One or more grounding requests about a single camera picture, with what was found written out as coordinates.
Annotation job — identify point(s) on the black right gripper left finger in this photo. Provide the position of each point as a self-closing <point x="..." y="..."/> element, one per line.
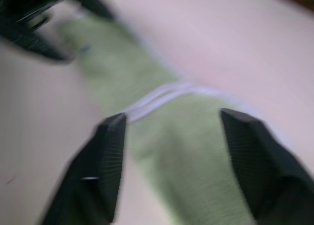
<point x="98" y="176"/>

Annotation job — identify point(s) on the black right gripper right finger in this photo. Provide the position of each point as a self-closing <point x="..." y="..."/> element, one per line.
<point x="265" y="176"/>

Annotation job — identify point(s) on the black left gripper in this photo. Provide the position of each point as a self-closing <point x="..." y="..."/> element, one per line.
<point x="22" y="8"/>

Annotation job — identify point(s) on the green towel with white stripes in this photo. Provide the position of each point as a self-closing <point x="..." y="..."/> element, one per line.
<point x="176" y="141"/>

